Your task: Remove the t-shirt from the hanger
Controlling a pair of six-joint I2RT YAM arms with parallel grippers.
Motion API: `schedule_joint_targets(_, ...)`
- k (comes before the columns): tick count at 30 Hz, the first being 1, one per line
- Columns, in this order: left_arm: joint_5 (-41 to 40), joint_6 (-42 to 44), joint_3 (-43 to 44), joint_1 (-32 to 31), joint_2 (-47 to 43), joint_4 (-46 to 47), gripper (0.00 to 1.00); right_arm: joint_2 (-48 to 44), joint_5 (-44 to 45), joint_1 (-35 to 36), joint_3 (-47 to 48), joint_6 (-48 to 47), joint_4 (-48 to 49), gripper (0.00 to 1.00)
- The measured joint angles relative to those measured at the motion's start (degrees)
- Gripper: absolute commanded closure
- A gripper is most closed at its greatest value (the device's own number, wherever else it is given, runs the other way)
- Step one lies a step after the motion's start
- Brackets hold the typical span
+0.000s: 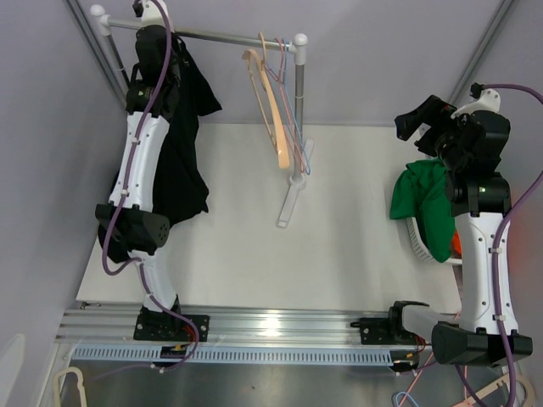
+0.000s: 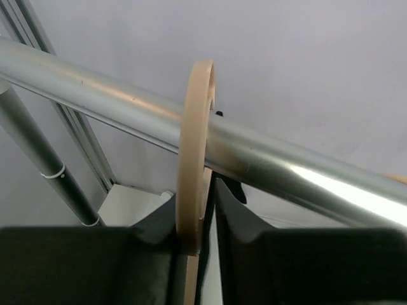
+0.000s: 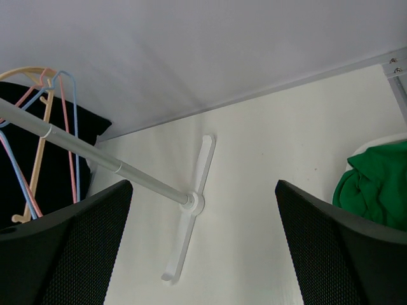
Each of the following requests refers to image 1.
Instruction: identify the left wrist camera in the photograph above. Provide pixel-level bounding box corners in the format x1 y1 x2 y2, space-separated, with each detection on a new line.
132 0 174 32

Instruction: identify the blue wire hanger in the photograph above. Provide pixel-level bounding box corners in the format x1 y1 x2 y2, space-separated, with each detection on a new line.
275 37 311 176

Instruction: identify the beige hanger with green shirt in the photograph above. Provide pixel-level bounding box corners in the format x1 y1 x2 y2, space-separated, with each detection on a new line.
242 32 290 170

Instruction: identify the beige hanger on floor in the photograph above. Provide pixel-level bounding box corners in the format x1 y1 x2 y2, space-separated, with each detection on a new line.
51 367 89 407
456 374 536 407

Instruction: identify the beige hanger on floor right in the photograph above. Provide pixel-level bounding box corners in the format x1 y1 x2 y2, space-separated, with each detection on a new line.
456 374 536 407

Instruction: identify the pink wire hanger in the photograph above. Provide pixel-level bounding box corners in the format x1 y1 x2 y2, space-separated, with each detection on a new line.
265 37 306 173

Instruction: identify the bright green t shirt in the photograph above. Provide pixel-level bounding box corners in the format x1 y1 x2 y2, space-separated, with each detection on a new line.
389 159 456 263

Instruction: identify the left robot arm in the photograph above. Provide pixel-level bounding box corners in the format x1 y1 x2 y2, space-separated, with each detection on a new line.
95 25 183 340

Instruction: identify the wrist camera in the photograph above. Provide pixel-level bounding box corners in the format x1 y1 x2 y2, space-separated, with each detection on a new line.
132 0 174 32
451 83 501 119

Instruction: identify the metal clothes rack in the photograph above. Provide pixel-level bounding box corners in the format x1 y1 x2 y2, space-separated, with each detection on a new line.
87 4 315 228

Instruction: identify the beige hanger on floor left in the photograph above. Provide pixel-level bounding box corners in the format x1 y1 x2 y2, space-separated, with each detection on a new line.
51 367 89 407

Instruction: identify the blue hanger on floor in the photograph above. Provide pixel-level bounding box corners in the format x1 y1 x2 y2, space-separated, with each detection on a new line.
391 391 419 407

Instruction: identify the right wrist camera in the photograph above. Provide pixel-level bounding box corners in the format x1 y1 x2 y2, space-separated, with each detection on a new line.
451 83 501 119

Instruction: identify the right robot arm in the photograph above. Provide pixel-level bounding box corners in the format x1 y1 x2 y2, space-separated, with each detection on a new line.
386 90 533 367

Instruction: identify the orange t shirt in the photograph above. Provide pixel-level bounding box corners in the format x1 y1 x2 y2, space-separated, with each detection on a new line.
450 231 462 259

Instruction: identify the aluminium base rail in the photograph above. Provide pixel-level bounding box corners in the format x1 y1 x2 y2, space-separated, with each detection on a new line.
54 301 514 353

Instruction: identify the white plastic basket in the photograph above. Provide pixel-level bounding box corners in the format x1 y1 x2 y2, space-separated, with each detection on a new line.
406 217 462 266

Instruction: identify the black t shirt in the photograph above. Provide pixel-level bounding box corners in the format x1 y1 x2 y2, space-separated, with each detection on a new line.
98 36 224 264

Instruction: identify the slotted cable duct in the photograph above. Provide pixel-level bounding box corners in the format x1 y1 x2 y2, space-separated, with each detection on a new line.
71 344 417 367

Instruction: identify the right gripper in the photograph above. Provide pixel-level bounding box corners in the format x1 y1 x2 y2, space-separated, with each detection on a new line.
395 96 468 171

